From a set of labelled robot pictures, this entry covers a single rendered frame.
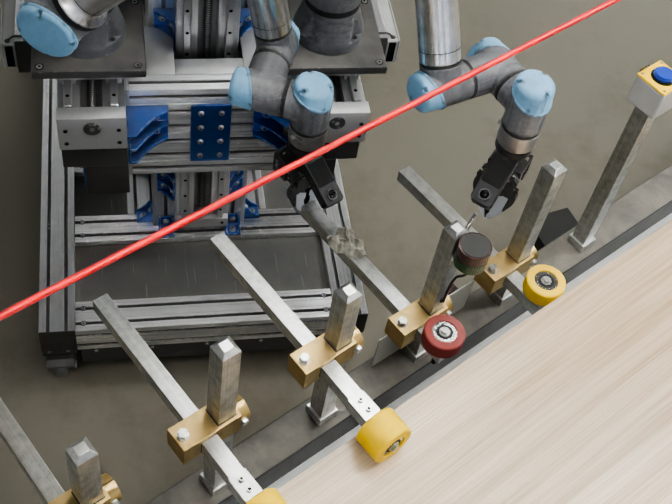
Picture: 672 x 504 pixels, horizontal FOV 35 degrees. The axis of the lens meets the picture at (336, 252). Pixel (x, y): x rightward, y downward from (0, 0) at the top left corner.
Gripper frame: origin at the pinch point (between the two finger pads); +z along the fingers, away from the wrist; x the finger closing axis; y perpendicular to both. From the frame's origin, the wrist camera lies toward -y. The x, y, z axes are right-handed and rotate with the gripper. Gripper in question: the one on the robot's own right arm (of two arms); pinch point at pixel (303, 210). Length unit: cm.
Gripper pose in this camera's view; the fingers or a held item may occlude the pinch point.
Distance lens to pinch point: 222.1
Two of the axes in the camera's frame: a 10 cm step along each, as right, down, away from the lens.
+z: -1.2, 6.0, 7.9
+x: -7.7, 4.4, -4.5
